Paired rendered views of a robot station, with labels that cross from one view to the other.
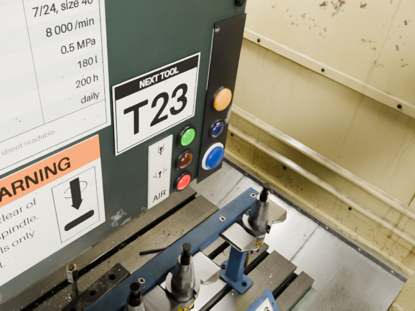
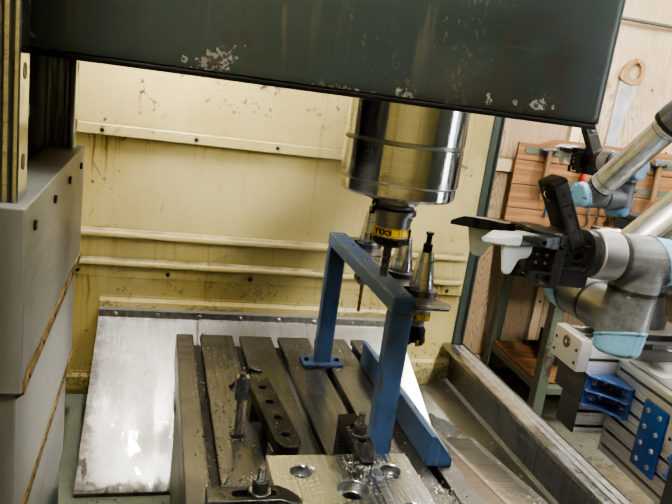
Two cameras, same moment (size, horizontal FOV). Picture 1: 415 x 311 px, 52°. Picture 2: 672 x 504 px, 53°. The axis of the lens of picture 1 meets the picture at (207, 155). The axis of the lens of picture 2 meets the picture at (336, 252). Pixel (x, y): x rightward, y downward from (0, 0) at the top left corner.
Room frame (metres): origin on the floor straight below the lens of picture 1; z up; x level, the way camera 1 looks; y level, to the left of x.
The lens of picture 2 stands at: (-0.19, 1.12, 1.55)
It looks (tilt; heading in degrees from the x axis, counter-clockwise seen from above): 14 degrees down; 306
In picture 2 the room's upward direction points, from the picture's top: 8 degrees clockwise
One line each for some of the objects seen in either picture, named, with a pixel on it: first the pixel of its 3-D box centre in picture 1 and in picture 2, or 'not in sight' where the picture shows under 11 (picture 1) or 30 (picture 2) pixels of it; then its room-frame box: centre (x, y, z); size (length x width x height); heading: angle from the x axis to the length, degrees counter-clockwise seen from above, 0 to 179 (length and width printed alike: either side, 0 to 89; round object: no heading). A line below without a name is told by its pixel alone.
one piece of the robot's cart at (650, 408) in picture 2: not in sight; (648, 438); (0.04, -0.62, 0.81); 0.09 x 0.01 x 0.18; 139
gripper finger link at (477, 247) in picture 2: not in sight; (478, 237); (0.22, 0.19, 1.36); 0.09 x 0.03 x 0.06; 27
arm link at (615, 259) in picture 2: not in sight; (598, 254); (0.08, 0.07, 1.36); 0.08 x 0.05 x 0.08; 142
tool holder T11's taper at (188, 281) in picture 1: (184, 271); (403, 253); (0.45, 0.01, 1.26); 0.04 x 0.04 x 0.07
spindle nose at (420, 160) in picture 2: not in sight; (403, 149); (0.29, 0.34, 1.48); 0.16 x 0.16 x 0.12
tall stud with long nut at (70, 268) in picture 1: (73, 281); (240, 404); (0.58, 0.28, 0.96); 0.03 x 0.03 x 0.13
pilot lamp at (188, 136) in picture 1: (187, 136); not in sight; (0.35, 0.02, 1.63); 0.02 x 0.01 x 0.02; 142
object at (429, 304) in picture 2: not in sight; (431, 304); (0.32, 0.12, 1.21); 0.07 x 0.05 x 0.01; 52
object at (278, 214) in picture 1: (271, 211); not in sight; (0.66, -0.16, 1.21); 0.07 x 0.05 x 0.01; 52
